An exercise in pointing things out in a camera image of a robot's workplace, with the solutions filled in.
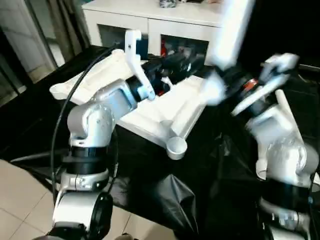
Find black mat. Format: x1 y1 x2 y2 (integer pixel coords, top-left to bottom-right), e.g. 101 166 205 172
0 45 320 240

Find grey curtain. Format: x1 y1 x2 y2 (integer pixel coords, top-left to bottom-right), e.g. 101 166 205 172
27 0 93 63

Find white plastic table leg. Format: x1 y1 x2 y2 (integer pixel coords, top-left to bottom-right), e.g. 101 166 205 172
201 0 257 107

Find white cabinet with glass doors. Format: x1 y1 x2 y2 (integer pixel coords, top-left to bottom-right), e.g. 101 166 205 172
81 0 226 66

